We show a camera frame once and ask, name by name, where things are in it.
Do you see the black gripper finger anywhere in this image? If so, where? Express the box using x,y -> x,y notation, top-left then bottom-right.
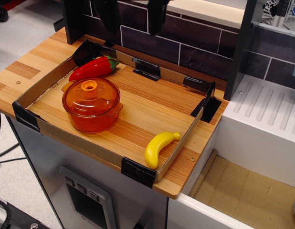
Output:
97,0 -> 121,33
147,0 -> 169,36

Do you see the orange transparent pot lid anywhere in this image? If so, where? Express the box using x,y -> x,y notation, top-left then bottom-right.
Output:
62,78 -> 123,117

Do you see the orange transparent pot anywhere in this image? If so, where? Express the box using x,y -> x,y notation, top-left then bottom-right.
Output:
62,78 -> 123,133

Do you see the red toy chili pepper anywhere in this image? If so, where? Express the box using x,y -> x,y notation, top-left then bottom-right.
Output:
69,56 -> 119,82

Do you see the black caster wheel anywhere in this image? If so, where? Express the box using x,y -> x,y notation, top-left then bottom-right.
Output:
0,6 -> 8,22

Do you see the cardboard fence with black tape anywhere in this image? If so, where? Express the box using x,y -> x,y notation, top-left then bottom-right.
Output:
12,41 -> 228,195

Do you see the yellow toy banana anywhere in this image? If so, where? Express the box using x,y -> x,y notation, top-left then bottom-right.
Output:
145,132 -> 181,169

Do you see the silver toy dishwasher front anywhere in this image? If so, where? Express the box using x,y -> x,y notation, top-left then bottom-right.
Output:
8,118 -> 168,229

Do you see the white toy sink unit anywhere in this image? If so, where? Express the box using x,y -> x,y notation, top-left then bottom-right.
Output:
167,76 -> 295,229

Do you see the dark grey shelf frame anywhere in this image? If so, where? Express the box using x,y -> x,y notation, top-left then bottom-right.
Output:
62,0 -> 256,100

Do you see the black cable on floor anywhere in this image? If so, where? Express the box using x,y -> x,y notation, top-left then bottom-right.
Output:
0,143 -> 27,167

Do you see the black corrugated hose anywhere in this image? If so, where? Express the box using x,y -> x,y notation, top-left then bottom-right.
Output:
0,198 -> 12,229

